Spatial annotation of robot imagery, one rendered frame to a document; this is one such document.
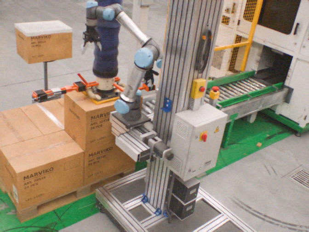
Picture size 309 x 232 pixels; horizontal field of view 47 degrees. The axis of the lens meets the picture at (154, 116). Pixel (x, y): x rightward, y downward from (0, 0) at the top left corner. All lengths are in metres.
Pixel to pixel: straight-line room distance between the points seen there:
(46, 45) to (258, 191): 3.07
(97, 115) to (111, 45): 0.60
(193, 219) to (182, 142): 0.88
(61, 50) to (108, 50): 1.92
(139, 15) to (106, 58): 1.52
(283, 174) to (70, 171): 2.43
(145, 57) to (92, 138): 1.14
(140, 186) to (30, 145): 1.06
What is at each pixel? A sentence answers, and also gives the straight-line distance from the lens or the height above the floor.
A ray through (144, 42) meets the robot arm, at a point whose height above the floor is 1.66.
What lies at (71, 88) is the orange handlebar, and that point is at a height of 1.09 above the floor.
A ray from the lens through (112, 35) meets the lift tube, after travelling 2.98.
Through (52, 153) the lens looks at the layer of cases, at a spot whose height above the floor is 0.54.
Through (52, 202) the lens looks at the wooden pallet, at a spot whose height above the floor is 0.02.
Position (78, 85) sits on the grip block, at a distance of 3.09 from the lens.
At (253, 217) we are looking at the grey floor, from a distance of 3.69.
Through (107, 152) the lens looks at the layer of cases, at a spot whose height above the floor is 0.45.
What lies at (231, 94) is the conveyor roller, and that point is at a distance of 4.68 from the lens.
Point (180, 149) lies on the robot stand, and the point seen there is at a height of 0.99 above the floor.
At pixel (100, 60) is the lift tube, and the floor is 1.30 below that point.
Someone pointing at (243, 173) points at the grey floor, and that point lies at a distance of 4.19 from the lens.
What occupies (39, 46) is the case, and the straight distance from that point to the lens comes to 4.73.
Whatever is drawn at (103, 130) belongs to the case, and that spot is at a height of 0.71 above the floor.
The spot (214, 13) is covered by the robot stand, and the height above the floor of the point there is 1.91.
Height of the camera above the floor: 2.42
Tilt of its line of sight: 29 degrees down
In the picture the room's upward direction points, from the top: 7 degrees clockwise
